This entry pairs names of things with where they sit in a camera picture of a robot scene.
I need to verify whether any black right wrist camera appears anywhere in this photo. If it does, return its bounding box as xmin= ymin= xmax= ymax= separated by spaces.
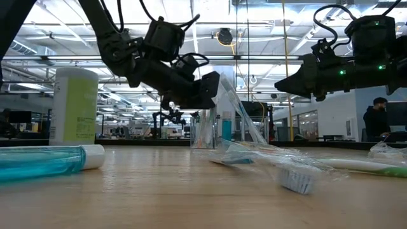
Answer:
xmin=310 ymin=38 xmax=340 ymax=64

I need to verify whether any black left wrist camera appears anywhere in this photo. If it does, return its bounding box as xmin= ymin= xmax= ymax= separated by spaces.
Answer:
xmin=173 ymin=53 xmax=209 ymax=80

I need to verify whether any blue toothbrush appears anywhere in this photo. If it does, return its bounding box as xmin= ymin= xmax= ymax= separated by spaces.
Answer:
xmin=209 ymin=141 xmax=349 ymax=196

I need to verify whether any black computer monitor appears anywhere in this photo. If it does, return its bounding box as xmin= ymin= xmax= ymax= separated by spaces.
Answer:
xmin=385 ymin=101 xmax=407 ymax=133
xmin=8 ymin=110 xmax=32 ymax=124

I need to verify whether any person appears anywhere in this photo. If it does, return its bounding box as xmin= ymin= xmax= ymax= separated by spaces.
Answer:
xmin=362 ymin=97 xmax=391 ymax=143

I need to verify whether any black aluminium table frame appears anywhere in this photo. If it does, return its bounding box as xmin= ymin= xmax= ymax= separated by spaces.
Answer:
xmin=0 ymin=137 xmax=407 ymax=151

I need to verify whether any blue mouthwash bottle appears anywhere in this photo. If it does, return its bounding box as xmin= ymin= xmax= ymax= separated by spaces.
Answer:
xmin=221 ymin=111 xmax=233 ymax=142
xmin=0 ymin=144 xmax=106 ymax=185

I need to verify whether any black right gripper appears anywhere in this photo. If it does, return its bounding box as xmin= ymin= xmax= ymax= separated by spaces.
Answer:
xmin=273 ymin=53 xmax=397 ymax=102

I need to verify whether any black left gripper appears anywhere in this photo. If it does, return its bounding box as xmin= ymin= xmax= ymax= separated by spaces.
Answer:
xmin=126 ymin=58 xmax=221 ymax=111

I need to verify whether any black background machine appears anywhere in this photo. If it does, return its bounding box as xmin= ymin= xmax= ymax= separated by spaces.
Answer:
xmin=240 ymin=101 xmax=275 ymax=141

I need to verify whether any black ceiling cable reel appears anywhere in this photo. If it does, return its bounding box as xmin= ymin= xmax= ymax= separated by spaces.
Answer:
xmin=217 ymin=27 xmax=234 ymax=46

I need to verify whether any green toothbrush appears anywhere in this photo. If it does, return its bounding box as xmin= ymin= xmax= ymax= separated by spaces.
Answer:
xmin=313 ymin=157 xmax=407 ymax=179
xmin=217 ymin=72 xmax=268 ymax=144

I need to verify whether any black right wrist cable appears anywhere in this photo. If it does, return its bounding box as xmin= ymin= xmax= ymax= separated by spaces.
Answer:
xmin=313 ymin=4 xmax=359 ymax=44

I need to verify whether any background robot station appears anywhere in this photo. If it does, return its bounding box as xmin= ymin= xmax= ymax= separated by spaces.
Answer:
xmin=151 ymin=108 xmax=188 ymax=139

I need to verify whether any green white wipes canister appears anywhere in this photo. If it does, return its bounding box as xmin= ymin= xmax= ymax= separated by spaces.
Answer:
xmin=48 ymin=67 xmax=100 ymax=146

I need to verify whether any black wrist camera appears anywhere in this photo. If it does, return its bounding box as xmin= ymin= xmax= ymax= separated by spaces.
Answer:
xmin=173 ymin=53 xmax=209 ymax=80
xmin=310 ymin=38 xmax=340 ymax=64

